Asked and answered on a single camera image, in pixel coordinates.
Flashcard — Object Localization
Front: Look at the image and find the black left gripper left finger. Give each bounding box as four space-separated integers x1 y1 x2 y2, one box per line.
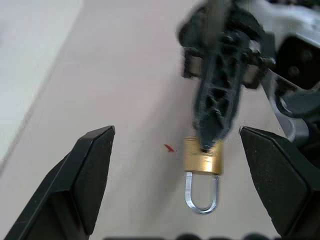
0 125 116 240

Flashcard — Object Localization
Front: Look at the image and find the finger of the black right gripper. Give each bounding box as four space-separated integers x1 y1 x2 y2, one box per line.
193 51 227 154
208 51 243 153

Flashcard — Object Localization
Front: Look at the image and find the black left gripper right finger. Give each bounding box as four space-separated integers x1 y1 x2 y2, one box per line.
239 126 320 240

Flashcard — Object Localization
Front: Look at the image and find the brass padlock with silver shackle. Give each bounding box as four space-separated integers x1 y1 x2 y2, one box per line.
183 136 225 214

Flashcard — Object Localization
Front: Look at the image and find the small red mark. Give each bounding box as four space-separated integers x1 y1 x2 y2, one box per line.
163 143 178 154

